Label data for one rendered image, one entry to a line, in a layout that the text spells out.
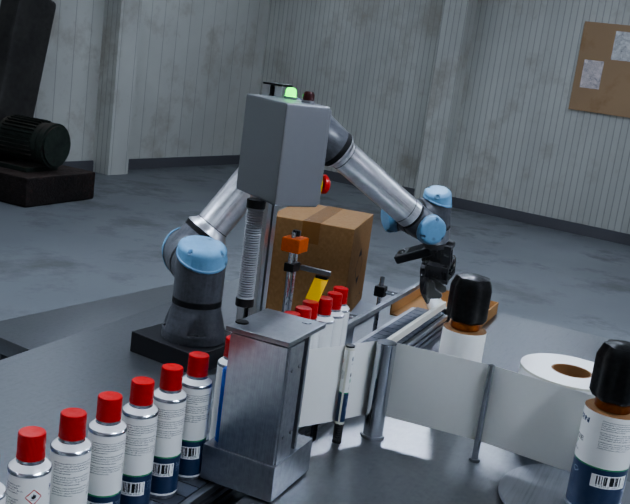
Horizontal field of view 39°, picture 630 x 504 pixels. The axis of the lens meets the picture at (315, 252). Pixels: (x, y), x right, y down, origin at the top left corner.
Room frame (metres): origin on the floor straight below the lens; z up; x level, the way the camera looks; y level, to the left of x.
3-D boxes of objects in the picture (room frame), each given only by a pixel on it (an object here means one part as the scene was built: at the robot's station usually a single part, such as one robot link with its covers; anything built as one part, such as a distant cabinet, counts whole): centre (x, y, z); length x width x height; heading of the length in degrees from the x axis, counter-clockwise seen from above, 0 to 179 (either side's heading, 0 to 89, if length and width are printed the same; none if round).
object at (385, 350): (1.58, -0.15, 0.97); 0.05 x 0.05 x 0.19
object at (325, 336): (1.77, -0.03, 0.98); 0.05 x 0.05 x 0.20
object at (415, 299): (2.70, -0.43, 0.85); 0.30 x 0.26 x 0.04; 157
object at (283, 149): (1.72, 0.09, 1.38); 0.17 x 0.10 x 0.19; 32
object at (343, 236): (2.55, -0.01, 0.99); 0.30 x 0.24 x 0.27; 168
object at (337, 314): (1.82, -0.05, 0.98); 0.05 x 0.05 x 0.20
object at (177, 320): (2.03, 0.26, 0.93); 0.15 x 0.15 x 0.10
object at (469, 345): (1.75, -0.32, 1.03); 0.09 x 0.09 x 0.30
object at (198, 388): (1.34, 0.16, 0.98); 0.05 x 0.05 x 0.20
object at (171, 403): (1.27, 0.19, 0.98); 0.05 x 0.05 x 0.20
